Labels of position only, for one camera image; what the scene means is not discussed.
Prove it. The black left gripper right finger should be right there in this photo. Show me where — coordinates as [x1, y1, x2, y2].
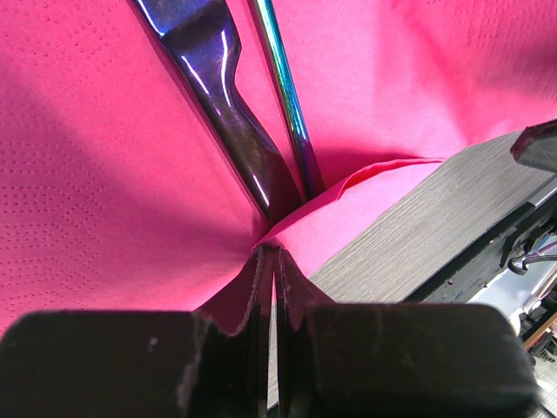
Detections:
[274, 250, 540, 417]

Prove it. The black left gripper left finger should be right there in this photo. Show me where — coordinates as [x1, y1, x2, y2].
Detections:
[1, 247, 273, 417]

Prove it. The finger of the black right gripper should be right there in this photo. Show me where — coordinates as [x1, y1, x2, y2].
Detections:
[510, 119, 557, 172]

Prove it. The iridescent spoon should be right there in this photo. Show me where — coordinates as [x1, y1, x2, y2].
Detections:
[248, 0, 325, 201]

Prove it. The pink paper napkin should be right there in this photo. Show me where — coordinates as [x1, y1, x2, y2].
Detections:
[1, 1, 556, 327]

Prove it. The iridescent purple knife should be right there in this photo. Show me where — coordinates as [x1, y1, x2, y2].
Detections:
[135, 1, 302, 225]

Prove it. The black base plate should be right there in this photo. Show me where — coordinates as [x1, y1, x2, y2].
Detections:
[406, 177, 556, 303]

